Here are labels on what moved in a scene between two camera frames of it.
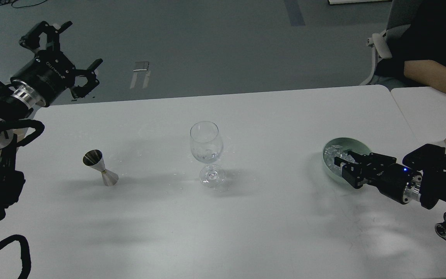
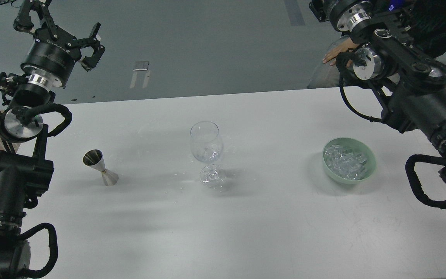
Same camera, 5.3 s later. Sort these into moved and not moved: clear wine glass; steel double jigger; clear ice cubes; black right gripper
Moved: black right gripper
Not moved: clear wine glass; steel double jigger; clear ice cubes
